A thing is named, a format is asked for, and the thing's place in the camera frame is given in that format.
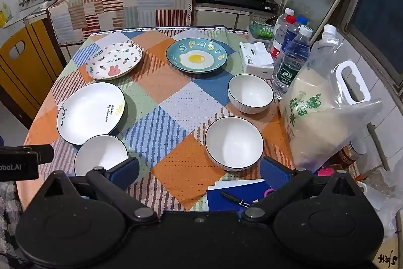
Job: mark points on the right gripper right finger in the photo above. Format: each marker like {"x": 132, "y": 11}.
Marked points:
{"x": 287, "y": 185}

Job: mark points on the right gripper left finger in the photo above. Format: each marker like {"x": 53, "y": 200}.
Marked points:
{"x": 110, "y": 186}

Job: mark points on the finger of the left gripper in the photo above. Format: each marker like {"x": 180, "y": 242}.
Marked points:
{"x": 45, "y": 152}

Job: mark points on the white sun plate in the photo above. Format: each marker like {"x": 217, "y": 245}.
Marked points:
{"x": 92, "y": 110}

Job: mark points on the white ribbed bowl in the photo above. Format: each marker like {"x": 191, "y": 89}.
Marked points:
{"x": 249, "y": 94}

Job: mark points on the pink bunny plate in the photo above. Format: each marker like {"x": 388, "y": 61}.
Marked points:
{"x": 114, "y": 61}

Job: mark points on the blue fried egg plate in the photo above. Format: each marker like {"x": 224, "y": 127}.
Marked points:
{"x": 196, "y": 55}

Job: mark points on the pink scissors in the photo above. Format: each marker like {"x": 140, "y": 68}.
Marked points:
{"x": 268, "y": 192}

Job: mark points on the blue notebook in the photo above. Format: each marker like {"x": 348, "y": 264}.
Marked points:
{"x": 236, "y": 195}

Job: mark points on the black marker pen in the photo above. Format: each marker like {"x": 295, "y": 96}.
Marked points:
{"x": 235, "y": 199}

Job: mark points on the yellow wooden chair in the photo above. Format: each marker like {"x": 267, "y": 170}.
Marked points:
{"x": 31, "y": 61}

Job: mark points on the patchwork tablecloth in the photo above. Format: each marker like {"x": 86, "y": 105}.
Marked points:
{"x": 166, "y": 116}

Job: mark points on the green label water bottle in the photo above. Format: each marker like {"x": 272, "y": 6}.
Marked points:
{"x": 291, "y": 61}

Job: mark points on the white tissue pack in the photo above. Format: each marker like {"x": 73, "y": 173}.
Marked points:
{"x": 256, "y": 60}

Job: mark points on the green plastic basket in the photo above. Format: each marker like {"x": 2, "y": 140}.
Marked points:
{"x": 261, "y": 27}

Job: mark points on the red label water bottle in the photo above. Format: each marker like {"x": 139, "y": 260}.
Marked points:
{"x": 275, "y": 50}

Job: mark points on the clear water bottle rear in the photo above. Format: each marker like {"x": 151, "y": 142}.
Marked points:
{"x": 280, "y": 25}

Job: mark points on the blue label water bottle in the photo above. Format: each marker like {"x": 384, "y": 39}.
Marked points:
{"x": 293, "y": 25}

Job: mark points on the striped counter cloth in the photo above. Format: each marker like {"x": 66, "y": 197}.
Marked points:
{"x": 74, "y": 21}

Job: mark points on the rice bag with handle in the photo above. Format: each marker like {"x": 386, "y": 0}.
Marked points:
{"x": 327, "y": 104}

